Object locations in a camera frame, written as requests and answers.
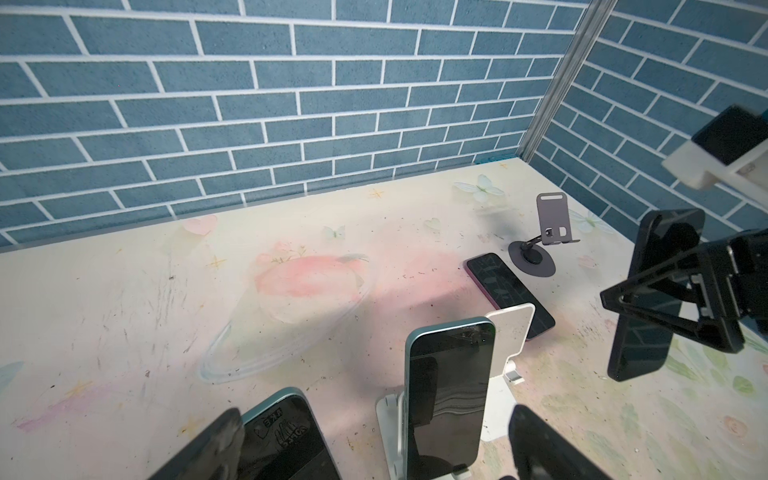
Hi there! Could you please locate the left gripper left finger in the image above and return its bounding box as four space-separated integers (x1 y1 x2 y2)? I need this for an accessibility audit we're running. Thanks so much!
149 408 245 480

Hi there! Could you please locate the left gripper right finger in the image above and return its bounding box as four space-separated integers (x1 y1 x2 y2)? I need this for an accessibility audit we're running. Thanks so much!
508 404 610 480

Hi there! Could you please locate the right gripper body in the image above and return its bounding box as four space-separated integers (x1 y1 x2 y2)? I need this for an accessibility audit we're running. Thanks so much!
724 230 767 336

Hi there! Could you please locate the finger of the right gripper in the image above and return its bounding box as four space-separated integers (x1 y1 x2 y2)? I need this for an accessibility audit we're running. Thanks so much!
600 239 746 353

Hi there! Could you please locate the black phone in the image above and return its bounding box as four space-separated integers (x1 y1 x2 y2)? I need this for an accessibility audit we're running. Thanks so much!
607 209 705 382

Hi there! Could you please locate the white phone stand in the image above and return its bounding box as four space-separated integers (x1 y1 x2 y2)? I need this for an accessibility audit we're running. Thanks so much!
376 392 472 480
481 303 535 443

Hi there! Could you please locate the grey round base phone stand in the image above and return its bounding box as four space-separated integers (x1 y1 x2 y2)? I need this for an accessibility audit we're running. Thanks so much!
508 192 579 278

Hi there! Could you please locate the purple case phone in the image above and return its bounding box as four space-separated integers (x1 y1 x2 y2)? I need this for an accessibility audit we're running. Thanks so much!
464 253 556 340

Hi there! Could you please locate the phone on middle back stand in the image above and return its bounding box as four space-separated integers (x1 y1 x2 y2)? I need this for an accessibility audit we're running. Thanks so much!
402 317 496 479

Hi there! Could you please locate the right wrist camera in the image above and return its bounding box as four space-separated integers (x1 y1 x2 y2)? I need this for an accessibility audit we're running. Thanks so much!
662 105 767 207

